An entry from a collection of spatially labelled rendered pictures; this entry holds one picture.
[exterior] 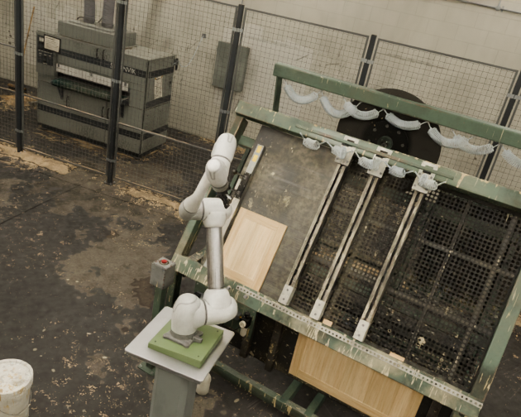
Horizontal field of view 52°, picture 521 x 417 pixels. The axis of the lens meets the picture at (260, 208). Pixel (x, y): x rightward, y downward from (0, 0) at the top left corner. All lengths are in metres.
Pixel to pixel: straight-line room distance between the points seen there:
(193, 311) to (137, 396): 1.09
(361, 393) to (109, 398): 1.74
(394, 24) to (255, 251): 5.16
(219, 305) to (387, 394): 1.32
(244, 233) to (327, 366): 1.09
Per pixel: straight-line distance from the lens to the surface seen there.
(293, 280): 3.51
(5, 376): 3.72
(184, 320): 3.17
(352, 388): 3.89
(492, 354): 3.41
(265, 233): 3.67
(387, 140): 4.03
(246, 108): 3.89
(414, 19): 8.11
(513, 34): 8.13
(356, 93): 4.04
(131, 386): 4.11
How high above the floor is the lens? 2.89
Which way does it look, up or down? 25 degrees down
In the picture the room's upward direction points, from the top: 12 degrees clockwise
